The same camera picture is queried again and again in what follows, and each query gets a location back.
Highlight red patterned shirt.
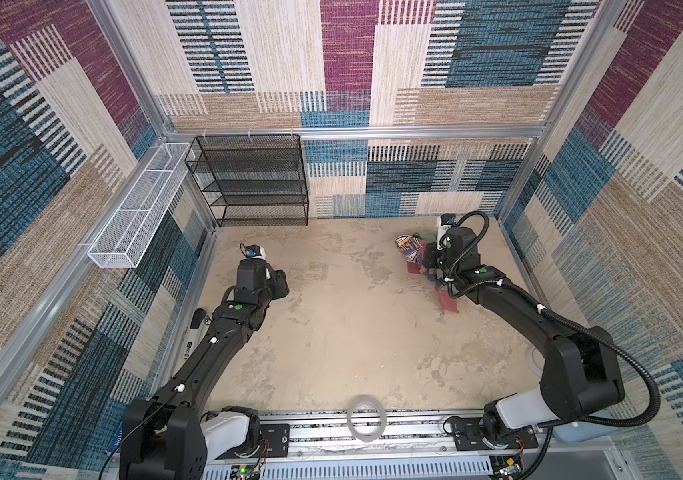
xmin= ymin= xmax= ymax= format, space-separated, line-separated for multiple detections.
xmin=395 ymin=233 xmax=459 ymax=313

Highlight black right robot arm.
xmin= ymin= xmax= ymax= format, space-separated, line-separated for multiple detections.
xmin=423 ymin=226 xmax=625 ymax=447

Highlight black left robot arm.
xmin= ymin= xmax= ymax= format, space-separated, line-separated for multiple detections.
xmin=119 ymin=257 xmax=290 ymax=479

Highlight olive green cloth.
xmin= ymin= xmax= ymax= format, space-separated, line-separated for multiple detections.
xmin=413 ymin=230 xmax=437 ymax=243

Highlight white tape roll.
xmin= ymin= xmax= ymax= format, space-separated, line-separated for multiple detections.
xmin=525 ymin=346 xmax=545 ymax=379

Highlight clear tape roll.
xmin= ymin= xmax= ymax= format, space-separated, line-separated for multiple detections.
xmin=345 ymin=395 xmax=389 ymax=444

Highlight blue grey sponge pad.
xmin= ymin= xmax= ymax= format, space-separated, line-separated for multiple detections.
xmin=553 ymin=422 xmax=605 ymax=443

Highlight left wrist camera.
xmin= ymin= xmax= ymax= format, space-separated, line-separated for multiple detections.
xmin=239 ymin=242 xmax=266 ymax=260

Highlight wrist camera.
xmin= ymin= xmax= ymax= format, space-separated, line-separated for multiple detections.
xmin=239 ymin=242 xmax=266 ymax=260
xmin=437 ymin=213 xmax=455 ymax=243

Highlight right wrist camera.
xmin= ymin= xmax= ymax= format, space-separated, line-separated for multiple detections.
xmin=437 ymin=213 xmax=455 ymax=243

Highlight black handled tool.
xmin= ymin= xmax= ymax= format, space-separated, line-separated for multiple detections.
xmin=184 ymin=308 xmax=208 ymax=360

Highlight black wire shelf rack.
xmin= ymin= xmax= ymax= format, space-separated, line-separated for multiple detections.
xmin=187 ymin=134 xmax=310 ymax=228

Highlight white wire mesh basket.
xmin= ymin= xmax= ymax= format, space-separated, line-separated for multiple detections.
xmin=88 ymin=143 xmax=192 ymax=269

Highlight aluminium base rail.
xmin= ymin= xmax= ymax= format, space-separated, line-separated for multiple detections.
xmin=196 ymin=409 xmax=613 ymax=480

